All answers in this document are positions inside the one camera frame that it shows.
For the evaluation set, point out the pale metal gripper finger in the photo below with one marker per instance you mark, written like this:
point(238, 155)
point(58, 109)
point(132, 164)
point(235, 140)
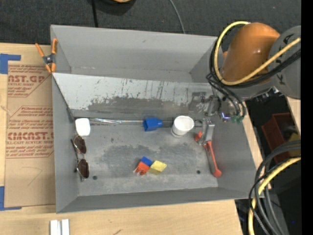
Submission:
point(205, 131)
point(211, 131)

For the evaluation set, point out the white cup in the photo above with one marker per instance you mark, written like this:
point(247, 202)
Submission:
point(182, 125)

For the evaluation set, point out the grey metal bin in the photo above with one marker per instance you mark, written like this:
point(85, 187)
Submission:
point(151, 146)

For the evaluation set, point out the yellow small block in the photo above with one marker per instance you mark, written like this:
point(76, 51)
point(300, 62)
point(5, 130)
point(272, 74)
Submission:
point(157, 167)

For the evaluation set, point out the blue small block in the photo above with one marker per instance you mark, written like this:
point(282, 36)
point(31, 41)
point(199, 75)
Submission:
point(146, 161)

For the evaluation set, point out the orange-red small block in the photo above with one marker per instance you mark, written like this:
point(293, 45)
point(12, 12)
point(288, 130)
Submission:
point(141, 168)

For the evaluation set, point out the clear plastic tube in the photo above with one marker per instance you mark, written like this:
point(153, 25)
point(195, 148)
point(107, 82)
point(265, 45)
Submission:
point(115, 121)

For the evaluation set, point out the white rounded block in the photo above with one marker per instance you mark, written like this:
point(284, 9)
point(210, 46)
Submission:
point(82, 127)

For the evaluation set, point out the brown lens sunglasses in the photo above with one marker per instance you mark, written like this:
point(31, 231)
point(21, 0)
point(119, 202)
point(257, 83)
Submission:
point(82, 168)

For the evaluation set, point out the brown cardboard board red print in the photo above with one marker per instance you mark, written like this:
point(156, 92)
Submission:
point(29, 131)

